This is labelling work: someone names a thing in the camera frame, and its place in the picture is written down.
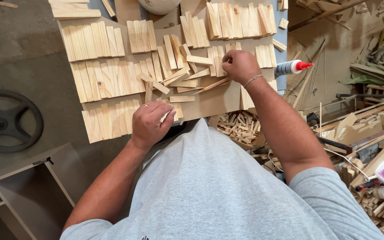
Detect person's right hand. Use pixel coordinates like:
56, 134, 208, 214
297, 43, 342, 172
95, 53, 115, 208
221, 50, 263, 86

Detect person's left hand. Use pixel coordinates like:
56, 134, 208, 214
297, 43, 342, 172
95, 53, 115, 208
130, 101, 177, 151

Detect single pale wood strip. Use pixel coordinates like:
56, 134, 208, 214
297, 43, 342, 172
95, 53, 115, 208
160, 111, 179, 123

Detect row of wooden slats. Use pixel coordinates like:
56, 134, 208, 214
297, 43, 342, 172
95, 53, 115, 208
61, 21, 126, 62
206, 3, 278, 41
126, 20, 158, 54
180, 11, 210, 50
81, 99, 141, 144
240, 79, 278, 111
255, 44, 278, 69
70, 58, 163, 103
207, 41, 242, 77

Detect brown fibreboard sheet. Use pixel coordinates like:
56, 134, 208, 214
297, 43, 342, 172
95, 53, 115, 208
57, 0, 280, 134

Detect loose heap of wooden slats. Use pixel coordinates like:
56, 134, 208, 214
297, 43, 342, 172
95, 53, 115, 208
138, 34, 231, 104

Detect white glue bottle red nozzle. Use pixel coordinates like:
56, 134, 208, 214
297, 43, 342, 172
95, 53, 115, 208
275, 60, 314, 76

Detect box of small wood offcuts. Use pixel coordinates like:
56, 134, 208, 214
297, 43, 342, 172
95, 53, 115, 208
217, 110, 268, 151

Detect white plastic bucket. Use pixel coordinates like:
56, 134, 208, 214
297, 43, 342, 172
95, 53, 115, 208
138, 0, 182, 16

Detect narrow wooden batten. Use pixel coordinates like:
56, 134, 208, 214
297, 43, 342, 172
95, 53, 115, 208
101, 0, 116, 18

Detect grey t-shirt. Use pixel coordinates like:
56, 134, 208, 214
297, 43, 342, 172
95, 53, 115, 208
60, 118, 384, 240

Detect heap of scrap wood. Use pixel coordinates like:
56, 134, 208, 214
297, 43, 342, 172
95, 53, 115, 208
249, 83, 384, 240

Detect green crumpled tarp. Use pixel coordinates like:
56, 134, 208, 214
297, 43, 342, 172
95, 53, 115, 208
345, 29, 384, 94

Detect long wooden planks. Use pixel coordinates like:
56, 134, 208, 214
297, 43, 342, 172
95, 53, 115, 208
48, 0, 102, 21

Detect black metal handwheel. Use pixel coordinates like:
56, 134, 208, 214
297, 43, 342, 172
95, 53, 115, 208
0, 89, 44, 154

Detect grey open cabinet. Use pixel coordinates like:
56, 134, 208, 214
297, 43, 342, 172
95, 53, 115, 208
0, 143, 90, 240

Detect silver chain bracelet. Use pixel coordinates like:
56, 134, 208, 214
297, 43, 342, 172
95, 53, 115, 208
243, 74, 264, 88

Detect white cable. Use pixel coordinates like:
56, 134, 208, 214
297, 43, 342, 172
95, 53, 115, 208
323, 148, 372, 183

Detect red and black tool handle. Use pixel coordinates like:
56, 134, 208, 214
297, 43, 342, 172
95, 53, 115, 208
355, 180, 378, 193

